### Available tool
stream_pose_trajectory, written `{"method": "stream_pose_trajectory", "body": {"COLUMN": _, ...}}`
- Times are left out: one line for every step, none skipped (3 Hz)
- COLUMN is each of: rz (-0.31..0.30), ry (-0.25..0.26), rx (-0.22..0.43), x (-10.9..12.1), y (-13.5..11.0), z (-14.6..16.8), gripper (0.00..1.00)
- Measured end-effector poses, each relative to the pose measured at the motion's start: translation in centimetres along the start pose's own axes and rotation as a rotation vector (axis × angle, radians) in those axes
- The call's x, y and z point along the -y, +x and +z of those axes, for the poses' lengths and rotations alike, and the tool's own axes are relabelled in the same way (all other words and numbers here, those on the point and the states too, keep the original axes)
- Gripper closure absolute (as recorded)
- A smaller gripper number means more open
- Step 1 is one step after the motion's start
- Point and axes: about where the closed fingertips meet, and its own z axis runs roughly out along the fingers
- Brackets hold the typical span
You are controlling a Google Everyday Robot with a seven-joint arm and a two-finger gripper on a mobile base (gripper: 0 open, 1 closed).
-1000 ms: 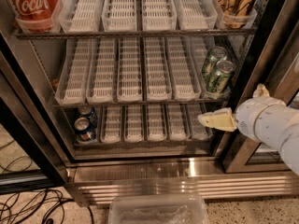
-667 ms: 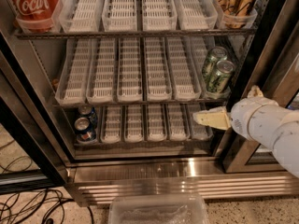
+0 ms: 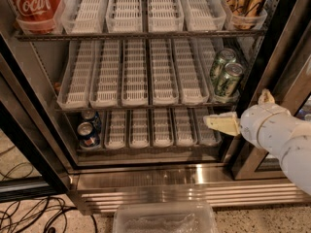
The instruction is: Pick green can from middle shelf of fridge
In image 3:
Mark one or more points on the top shelf leftmost tray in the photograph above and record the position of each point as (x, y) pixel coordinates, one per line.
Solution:
(40, 20)

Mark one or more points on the rear blue soda can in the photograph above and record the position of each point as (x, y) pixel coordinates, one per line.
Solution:
(92, 117)

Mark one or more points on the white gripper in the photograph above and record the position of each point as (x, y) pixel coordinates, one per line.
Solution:
(252, 124)

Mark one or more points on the shelf tray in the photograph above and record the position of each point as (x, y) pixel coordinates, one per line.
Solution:
(40, 20)
(207, 50)
(243, 20)

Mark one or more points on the red Coca-Cola can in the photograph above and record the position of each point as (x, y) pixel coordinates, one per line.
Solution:
(35, 4)

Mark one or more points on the middle shelf wire rack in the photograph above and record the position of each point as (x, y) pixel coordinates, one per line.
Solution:
(208, 105)

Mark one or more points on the blue soda can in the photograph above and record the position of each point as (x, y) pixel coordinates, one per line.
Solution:
(88, 135)
(92, 117)

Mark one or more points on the clear plastic bin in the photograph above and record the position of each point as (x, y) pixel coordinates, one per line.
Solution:
(171, 217)

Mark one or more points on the fridge glass door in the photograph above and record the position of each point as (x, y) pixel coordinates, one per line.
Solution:
(280, 62)
(21, 122)

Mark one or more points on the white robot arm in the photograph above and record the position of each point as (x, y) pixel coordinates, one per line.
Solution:
(272, 127)

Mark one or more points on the stainless steel fridge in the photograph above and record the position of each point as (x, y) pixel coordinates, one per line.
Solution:
(145, 155)

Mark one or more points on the top shelf rightmost tray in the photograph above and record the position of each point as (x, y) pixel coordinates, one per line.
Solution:
(243, 20)

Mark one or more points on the fridge glass door left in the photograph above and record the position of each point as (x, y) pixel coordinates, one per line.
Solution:
(21, 122)

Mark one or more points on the top shelf wire rack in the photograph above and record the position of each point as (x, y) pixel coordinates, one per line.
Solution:
(142, 35)

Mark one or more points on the front blue soda can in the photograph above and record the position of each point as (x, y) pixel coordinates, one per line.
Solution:
(88, 135)

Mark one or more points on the middle shelf rightmost tray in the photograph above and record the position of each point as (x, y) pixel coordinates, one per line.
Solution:
(207, 50)

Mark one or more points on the fridge glass door right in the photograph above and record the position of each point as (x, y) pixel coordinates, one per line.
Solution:
(280, 62)

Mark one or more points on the green soda can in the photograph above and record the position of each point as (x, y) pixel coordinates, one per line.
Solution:
(229, 79)
(222, 57)

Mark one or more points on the gold patterned cans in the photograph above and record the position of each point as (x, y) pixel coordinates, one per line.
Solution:
(246, 0)

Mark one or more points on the shelf wire rack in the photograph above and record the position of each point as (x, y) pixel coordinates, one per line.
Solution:
(208, 105)
(142, 35)

